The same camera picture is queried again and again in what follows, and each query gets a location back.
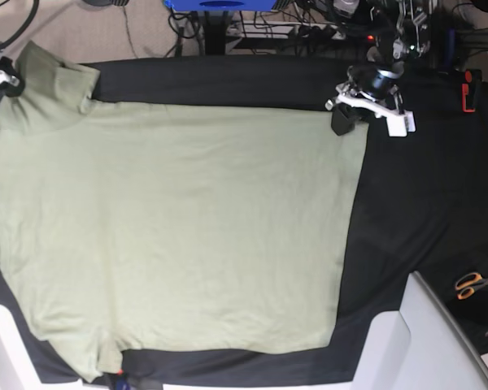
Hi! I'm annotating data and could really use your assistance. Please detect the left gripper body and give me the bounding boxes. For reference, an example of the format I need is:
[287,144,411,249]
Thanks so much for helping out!
[347,64,403,106]

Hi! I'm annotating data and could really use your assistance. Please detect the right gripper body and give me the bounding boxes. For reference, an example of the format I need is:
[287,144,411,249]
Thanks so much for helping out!
[0,56,21,90]

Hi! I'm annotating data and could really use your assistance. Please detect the light green T-shirt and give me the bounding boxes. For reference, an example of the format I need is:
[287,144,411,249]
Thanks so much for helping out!
[0,43,367,380]

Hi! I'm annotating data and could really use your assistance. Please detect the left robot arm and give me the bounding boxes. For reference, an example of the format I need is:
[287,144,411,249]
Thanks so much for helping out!
[325,1,430,137]

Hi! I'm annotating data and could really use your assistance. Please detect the red black clamp right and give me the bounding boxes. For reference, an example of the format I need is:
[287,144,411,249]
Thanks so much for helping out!
[461,69,482,113]

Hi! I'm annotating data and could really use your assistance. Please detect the red black clamp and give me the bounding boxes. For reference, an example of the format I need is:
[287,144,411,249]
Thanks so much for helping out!
[461,69,482,113]
[108,370,132,390]

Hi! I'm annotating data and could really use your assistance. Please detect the black table cloth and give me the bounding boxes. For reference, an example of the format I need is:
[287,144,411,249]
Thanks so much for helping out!
[0,56,488,388]

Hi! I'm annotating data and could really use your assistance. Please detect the black stand pole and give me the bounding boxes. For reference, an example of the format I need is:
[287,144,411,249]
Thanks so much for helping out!
[199,11,233,55]

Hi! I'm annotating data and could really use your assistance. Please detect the blue box on stand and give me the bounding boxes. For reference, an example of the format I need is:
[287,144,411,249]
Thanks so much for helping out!
[164,0,277,12]

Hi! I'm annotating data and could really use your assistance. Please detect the red black clamp bottom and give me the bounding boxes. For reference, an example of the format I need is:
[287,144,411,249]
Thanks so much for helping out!
[108,370,132,390]

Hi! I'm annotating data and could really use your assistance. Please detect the orange handled scissors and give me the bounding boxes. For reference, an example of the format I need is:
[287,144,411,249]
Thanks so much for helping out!
[454,272,488,301]

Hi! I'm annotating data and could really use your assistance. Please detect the white frame piece right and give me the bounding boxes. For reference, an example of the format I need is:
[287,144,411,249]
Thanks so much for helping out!
[351,271,488,389]

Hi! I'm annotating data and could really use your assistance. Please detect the white frame piece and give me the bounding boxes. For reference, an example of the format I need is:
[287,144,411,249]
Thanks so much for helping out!
[0,305,105,389]
[351,271,488,389]

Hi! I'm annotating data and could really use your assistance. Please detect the white frame piece left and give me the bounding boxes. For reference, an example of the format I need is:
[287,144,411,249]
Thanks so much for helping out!
[0,305,105,389]

